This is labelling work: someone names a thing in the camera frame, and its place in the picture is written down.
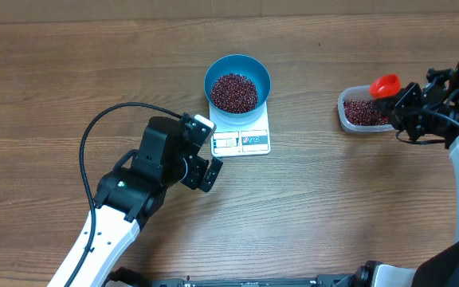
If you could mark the blue plastic bowl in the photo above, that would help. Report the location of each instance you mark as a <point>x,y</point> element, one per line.
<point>244,65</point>

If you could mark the red beans in bowl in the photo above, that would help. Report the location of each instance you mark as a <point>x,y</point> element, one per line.
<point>234,93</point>

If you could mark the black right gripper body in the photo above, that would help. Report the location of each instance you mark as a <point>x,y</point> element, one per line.
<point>406,115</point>

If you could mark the red adzuki beans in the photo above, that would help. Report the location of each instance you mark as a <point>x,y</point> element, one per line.
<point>363,113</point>

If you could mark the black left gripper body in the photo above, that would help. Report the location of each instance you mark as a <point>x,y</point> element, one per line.
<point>189,173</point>

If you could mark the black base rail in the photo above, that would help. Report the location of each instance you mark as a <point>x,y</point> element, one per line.
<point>253,281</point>

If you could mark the clear plastic bean container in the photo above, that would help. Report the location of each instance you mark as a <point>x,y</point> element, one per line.
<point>357,93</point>

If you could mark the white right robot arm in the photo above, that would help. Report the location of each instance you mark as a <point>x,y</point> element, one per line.
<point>443,268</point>

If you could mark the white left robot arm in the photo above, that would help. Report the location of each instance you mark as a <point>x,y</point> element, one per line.
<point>134,190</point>

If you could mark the red plastic measuring scoop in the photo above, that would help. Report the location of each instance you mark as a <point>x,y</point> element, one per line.
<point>385,86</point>

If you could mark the white digital kitchen scale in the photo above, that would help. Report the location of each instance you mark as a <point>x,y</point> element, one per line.
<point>240,134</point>

